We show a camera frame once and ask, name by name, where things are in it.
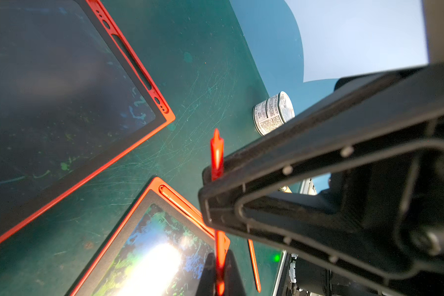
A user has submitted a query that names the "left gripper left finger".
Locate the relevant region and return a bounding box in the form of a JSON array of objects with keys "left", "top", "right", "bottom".
[{"left": 196, "top": 250, "right": 246, "bottom": 296}]

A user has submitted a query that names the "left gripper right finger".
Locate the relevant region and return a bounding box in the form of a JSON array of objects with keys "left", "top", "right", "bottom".
[{"left": 199, "top": 63, "right": 444, "bottom": 296}]

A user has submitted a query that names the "red stylus pair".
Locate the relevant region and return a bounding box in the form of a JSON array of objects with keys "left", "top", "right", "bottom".
[
  {"left": 210, "top": 128, "right": 227, "bottom": 296},
  {"left": 247, "top": 239, "right": 261, "bottom": 293}
]

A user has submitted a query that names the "colourful scribble red writing tablet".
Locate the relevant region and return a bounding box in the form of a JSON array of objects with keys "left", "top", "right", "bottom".
[{"left": 68, "top": 177, "right": 215, "bottom": 296}]

